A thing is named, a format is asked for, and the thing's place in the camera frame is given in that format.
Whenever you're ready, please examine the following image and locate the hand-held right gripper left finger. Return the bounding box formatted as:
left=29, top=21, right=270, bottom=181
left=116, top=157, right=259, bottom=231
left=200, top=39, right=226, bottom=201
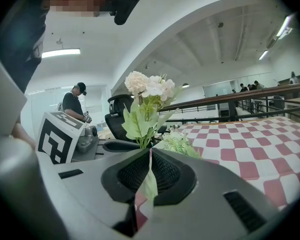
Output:
left=39, top=147, right=151, bottom=240

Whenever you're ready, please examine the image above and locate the black mesh office chair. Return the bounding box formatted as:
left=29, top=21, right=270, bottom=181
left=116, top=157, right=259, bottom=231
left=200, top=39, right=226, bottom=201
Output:
left=104, top=94, right=168, bottom=144

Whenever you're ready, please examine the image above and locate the black head-mounted camera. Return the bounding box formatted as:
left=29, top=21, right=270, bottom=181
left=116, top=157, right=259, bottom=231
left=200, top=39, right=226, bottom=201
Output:
left=109, top=0, right=144, bottom=26

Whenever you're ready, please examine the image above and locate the person's black shirt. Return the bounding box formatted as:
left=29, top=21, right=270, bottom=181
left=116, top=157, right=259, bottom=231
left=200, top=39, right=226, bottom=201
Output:
left=0, top=0, right=51, bottom=95

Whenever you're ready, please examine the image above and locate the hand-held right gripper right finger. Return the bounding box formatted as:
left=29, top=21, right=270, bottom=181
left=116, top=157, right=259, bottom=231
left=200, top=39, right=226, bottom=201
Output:
left=137, top=147, right=289, bottom=240

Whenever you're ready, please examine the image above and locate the black railing with wooden handrail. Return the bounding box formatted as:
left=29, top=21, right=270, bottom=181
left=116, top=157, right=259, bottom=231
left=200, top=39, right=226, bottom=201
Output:
left=159, top=82, right=300, bottom=125

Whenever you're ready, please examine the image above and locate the pink white checkered tablecloth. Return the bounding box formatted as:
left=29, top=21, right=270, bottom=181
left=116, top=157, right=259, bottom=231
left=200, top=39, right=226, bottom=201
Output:
left=134, top=116, right=300, bottom=212

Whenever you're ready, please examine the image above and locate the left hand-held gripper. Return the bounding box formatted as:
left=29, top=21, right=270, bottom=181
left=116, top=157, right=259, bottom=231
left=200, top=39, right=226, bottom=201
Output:
left=36, top=110, right=142, bottom=165

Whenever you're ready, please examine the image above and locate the small white flower sprig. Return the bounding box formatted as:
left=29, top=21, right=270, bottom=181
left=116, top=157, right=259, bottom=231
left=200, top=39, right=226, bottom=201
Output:
left=162, top=130, right=203, bottom=160

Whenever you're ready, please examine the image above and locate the person's left forearm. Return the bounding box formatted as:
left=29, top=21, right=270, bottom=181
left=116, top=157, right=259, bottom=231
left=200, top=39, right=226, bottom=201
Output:
left=11, top=122, right=37, bottom=151

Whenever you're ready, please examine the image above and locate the pink and white flower bouquet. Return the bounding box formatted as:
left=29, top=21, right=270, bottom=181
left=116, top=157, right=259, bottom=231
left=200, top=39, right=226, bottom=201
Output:
left=121, top=70, right=184, bottom=207

